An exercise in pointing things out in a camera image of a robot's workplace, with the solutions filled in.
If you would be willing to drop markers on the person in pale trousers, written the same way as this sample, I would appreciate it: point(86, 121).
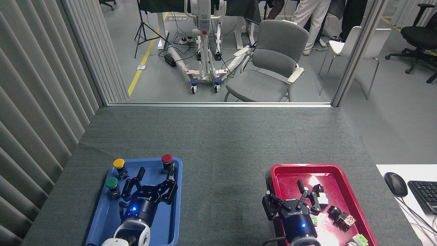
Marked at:
point(314, 20)

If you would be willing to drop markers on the black and white switch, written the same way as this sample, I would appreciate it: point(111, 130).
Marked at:
point(321, 198)

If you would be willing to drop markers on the white plastic chair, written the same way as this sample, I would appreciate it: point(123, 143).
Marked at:
point(344, 42)

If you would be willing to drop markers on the desk with black cloth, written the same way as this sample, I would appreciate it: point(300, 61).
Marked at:
point(239, 8)

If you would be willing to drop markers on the black computer mouse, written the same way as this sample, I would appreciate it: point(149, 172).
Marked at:
point(396, 184)

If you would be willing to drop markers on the white wheeled stand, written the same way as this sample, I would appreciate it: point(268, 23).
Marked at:
point(205, 41)

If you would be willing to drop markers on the black tripod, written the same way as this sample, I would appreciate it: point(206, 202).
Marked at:
point(143, 30)

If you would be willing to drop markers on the red push button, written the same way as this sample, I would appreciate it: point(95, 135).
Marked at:
point(167, 159)

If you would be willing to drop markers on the yellow push button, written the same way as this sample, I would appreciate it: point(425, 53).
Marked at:
point(119, 164)

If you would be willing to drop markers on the silver floor socket plate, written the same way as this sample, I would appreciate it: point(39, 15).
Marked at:
point(141, 67)

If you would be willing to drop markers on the blue plastic tray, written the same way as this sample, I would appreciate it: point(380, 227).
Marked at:
point(164, 218)

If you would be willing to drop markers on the red plastic tray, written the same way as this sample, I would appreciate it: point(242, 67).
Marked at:
point(336, 184)

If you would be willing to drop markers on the black office chair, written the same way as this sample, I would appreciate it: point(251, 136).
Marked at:
point(418, 36)

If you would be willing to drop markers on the black power adapter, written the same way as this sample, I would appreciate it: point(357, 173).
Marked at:
point(169, 60)

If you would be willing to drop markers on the silver post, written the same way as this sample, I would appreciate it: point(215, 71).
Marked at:
point(358, 51)

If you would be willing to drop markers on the silver frame rail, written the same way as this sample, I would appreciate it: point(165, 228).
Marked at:
point(218, 104)

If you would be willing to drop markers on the white and green switch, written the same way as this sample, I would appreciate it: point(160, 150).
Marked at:
point(358, 240)

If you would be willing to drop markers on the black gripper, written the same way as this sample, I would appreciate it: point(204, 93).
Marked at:
point(141, 206)
point(297, 222)

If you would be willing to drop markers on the black and orange switch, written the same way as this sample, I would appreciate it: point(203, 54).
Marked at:
point(341, 217)

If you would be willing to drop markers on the black keyboard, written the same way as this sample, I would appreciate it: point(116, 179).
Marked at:
point(425, 194)

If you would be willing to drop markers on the white desk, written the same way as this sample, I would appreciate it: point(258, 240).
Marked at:
point(414, 218)

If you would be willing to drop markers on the silver switch with green base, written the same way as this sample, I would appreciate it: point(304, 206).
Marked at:
point(314, 221)

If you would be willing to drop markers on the white power strip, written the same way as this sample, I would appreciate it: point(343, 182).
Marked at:
point(185, 41)

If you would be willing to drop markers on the grey padded armchair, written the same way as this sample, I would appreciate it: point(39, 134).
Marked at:
point(273, 61)

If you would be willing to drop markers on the person in dark trousers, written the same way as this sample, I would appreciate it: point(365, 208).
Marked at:
point(351, 17)

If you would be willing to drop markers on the green push button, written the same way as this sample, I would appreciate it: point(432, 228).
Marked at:
point(111, 183)

